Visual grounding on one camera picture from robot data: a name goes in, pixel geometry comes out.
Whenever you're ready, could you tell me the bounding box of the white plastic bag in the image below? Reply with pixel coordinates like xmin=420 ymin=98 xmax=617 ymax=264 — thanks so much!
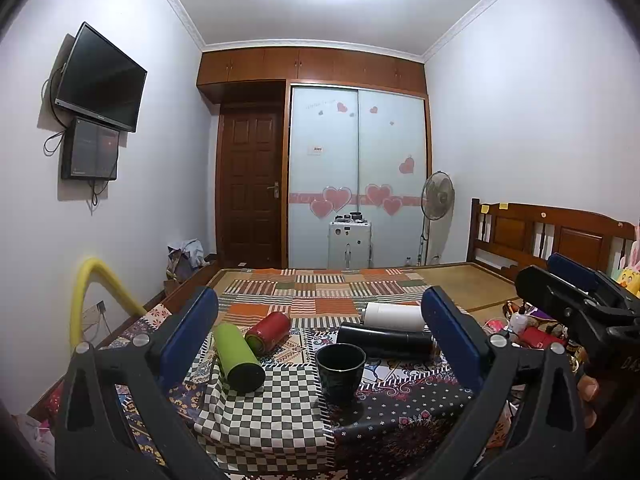
xmin=14 ymin=411 xmax=57 ymax=477

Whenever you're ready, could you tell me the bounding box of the wooden bed headboard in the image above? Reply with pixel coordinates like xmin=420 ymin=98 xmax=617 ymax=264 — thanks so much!
xmin=467 ymin=198 xmax=640 ymax=287

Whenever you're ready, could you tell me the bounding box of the green tumbler cup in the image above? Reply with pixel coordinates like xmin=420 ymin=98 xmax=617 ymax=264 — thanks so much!
xmin=212 ymin=322 xmax=267 ymax=394

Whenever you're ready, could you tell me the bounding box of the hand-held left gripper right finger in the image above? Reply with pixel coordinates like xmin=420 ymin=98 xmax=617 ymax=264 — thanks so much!
xmin=421 ymin=286 xmax=587 ymax=480

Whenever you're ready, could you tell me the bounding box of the striped patchwork blanket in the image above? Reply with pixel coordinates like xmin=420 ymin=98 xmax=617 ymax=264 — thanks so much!
xmin=216 ymin=268 xmax=441 ymax=332

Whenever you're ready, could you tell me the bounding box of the white tumbler cup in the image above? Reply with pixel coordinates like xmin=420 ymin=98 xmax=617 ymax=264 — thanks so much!
xmin=361 ymin=302 xmax=427 ymax=334

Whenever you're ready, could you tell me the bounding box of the standing electric fan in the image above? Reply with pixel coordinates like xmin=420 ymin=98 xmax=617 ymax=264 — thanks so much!
xmin=418 ymin=170 xmax=456 ymax=266

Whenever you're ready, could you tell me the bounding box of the checkered cloth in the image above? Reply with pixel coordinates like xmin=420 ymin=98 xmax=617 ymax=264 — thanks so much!
xmin=191 ymin=327 xmax=337 ymax=462

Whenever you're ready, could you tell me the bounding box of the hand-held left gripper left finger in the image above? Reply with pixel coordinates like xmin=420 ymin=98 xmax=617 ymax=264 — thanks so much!
xmin=54 ymin=286 xmax=228 ymax=480

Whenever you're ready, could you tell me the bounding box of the wall-mounted television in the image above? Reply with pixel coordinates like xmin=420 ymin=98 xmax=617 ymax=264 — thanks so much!
xmin=54 ymin=22 xmax=148 ymax=134

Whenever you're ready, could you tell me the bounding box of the yellow plush toy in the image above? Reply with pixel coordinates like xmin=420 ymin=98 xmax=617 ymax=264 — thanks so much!
xmin=616 ymin=265 xmax=640 ymax=297

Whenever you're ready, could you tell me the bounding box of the yellow foam tube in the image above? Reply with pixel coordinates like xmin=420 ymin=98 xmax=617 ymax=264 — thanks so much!
xmin=69 ymin=257 xmax=149 ymax=357

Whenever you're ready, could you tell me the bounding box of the brown wooden door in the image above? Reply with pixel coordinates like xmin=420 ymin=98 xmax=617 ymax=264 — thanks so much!
xmin=216 ymin=104 xmax=287 ymax=269

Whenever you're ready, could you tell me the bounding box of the wardrobe with heart stickers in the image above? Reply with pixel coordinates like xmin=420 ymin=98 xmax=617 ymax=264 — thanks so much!
xmin=287 ymin=83 xmax=432 ymax=269

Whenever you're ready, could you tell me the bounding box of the black ceramic cup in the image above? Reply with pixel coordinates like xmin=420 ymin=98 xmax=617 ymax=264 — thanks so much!
xmin=315 ymin=343 xmax=367 ymax=405

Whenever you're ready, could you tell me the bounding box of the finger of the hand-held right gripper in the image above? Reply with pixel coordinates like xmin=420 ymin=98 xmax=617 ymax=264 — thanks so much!
xmin=515 ymin=264 xmax=608 ymax=332
xmin=546 ymin=253 xmax=618 ymax=293

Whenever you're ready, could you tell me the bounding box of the red tumbler cup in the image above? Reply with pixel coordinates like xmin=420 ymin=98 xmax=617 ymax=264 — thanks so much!
xmin=244 ymin=311 xmax=292 ymax=357

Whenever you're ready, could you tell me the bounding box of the small white bottle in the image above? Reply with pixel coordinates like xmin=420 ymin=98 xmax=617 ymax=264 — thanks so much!
xmin=510 ymin=305 xmax=532 ymax=334

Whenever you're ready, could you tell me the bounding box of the wooden overhead cabinet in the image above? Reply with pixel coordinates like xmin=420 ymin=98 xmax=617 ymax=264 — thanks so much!
xmin=196 ymin=46 xmax=428 ymax=105

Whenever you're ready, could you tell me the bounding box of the white box appliance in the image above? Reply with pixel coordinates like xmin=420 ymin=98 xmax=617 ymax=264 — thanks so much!
xmin=327 ymin=213 xmax=374 ymax=270

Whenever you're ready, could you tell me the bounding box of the dark floral cloth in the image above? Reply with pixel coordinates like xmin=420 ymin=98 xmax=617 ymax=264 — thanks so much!
xmin=324 ymin=352 xmax=478 ymax=480

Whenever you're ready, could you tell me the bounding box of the person's right hand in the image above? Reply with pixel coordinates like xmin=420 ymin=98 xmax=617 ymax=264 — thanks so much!
xmin=576 ymin=374 xmax=602 ymax=430

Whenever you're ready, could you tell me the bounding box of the black tumbler cup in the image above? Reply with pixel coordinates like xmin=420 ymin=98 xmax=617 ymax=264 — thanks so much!
xmin=336 ymin=323 xmax=435 ymax=360

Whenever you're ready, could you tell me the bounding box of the pile of bags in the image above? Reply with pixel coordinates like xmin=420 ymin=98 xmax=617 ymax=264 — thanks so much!
xmin=166 ymin=239 xmax=212 ymax=282

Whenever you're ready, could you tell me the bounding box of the small wall-mounted monitor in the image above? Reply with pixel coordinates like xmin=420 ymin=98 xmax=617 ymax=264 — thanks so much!
xmin=61 ymin=116 xmax=121 ymax=182

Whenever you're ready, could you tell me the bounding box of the wall socket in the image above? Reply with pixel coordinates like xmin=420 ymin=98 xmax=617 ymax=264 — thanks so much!
xmin=81 ymin=300 xmax=109 ymax=330

